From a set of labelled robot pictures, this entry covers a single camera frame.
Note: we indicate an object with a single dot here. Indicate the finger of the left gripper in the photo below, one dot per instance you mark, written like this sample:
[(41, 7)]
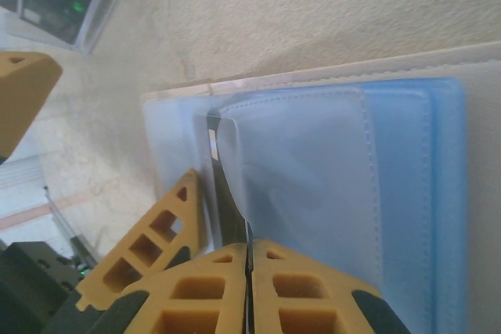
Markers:
[(192, 193), (23, 95)]

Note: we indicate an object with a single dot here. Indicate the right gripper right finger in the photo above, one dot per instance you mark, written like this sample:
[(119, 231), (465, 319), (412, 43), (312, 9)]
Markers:
[(313, 310)]

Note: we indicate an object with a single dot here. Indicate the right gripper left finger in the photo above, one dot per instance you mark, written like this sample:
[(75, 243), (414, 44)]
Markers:
[(195, 310)]

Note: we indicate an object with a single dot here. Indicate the beige leather card holder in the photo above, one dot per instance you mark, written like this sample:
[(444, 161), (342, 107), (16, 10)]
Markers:
[(481, 154)]

